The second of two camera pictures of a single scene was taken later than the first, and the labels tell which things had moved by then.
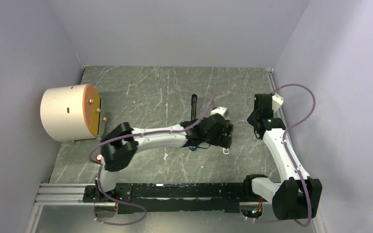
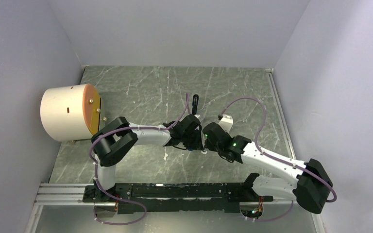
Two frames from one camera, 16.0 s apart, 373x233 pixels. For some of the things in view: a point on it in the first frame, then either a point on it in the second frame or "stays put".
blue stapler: (194, 99) stays put
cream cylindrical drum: (71, 112) stays put
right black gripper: (250, 118) to (208, 145)
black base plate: (180, 198) stays put
